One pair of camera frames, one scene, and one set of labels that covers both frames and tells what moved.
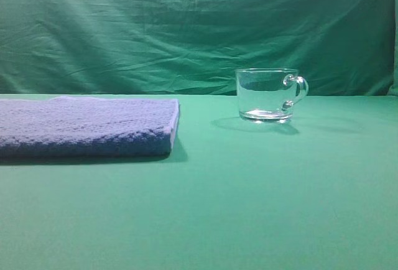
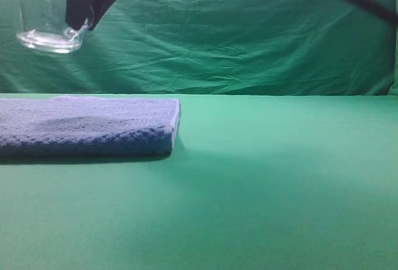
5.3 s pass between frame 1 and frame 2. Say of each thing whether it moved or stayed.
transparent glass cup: moved
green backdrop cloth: stayed
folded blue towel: stayed
